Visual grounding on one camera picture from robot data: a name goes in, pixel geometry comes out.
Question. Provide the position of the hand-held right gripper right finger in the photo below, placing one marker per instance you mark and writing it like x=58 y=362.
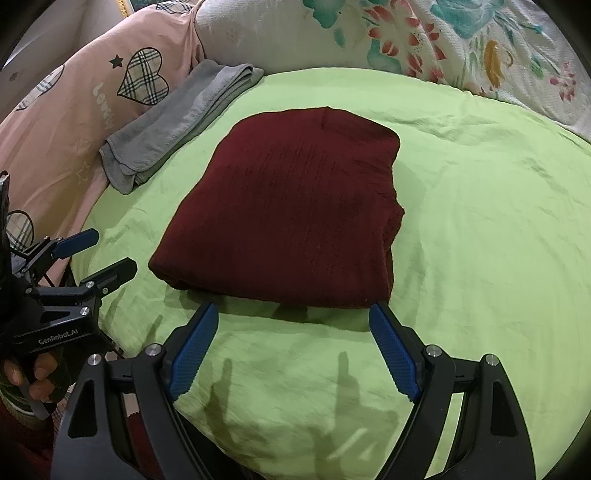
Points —
x=392 y=350

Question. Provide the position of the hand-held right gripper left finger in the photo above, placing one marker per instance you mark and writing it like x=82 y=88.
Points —
x=194 y=355

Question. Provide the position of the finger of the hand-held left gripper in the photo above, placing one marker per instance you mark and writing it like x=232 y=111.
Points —
x=113 y=274
x=76 y=242

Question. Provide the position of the dark red sweater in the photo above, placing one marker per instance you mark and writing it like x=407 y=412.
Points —
x=286 y=207

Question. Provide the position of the person's left hand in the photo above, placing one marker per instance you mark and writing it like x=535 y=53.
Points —
x=44 y=369

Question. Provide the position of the pink heart print pillow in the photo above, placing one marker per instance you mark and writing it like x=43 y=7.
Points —
x=69 y=138

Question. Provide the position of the person's red clothing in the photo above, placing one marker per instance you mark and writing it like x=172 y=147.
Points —
x=18 y=447

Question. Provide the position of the grey folded towel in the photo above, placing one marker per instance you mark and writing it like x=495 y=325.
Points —
x=171 y=124

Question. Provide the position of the light green bed sheet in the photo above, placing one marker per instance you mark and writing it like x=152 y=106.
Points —
x=485 y=230

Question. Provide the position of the white floral quilt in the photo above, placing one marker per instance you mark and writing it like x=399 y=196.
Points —
x=415 y=37

